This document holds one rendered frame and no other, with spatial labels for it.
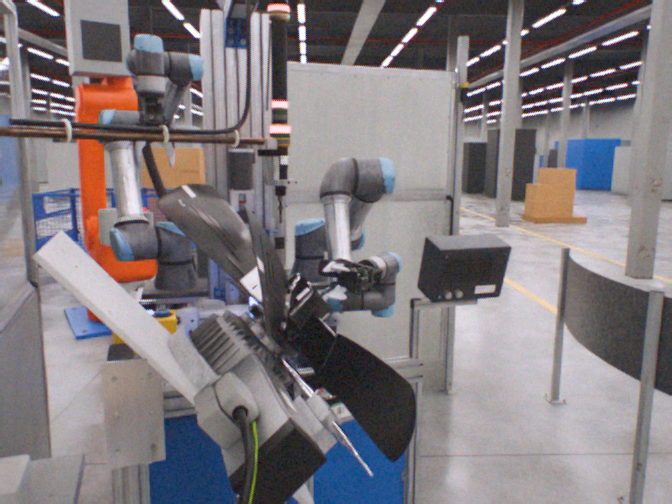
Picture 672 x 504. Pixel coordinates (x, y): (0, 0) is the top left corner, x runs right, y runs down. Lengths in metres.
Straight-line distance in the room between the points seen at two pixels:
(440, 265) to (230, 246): 0.79
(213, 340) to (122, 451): 0.25
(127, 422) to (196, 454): 0.69
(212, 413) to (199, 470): 0.95
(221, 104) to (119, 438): 1.39
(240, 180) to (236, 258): 0.96
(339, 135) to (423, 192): 0.63
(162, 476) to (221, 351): 0.77
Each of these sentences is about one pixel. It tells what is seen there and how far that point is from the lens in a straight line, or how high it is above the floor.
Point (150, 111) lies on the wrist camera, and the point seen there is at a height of 1.62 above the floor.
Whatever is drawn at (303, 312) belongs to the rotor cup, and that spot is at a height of 1.20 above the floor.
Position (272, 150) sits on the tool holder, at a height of 1.52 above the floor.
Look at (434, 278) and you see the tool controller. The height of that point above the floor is 1.13.
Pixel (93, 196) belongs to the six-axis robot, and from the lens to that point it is 5.37.
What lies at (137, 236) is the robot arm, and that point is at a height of 1.23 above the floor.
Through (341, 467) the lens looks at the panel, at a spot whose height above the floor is 0.52.
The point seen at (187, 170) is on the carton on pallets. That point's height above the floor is 1.24.
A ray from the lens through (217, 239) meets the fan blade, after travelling 1.16.
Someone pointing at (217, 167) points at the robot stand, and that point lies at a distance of 2.18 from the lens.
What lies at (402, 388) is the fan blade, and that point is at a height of 1.12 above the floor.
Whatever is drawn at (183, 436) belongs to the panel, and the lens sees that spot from 1.75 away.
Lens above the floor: 1.51
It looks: 10 degrees down
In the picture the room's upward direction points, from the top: 1 degrees clockwise
